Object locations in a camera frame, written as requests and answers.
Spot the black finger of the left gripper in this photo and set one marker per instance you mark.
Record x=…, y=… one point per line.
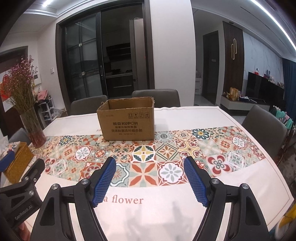
x=34, y=172

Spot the black television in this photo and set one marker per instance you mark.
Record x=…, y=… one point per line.
x=261, y=89

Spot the glass flower vase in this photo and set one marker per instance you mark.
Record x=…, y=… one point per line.
x=33, y=128

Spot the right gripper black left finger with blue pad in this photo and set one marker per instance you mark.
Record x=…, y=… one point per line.
x=54, y=222

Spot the white shoe rack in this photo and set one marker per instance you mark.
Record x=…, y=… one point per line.
x=45, y=108

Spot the black glass sliding door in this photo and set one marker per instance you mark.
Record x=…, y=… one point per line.
x=105, y=50

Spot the white tv cabinet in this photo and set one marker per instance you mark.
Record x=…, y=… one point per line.
x=240, y=105

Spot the grey dining chair left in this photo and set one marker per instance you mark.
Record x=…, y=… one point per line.
x=87, y=105

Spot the grey dining chair right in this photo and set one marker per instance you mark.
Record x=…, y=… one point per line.
x=266, y=129

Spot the yellow woven tissue box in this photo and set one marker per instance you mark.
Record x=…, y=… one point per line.
x=22, y=159

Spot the patterned tile tablecloth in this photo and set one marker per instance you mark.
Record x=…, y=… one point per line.
x=149, y=197

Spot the dried flower bouquet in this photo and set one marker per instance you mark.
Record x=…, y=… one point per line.
x=18, y=85

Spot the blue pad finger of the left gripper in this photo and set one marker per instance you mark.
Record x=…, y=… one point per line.
x=7, y=160

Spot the dark wooden door gold handle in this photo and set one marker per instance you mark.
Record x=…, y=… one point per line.
x=234, y=57

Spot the brown cardboard box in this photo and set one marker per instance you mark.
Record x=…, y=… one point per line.
x=127, y=119

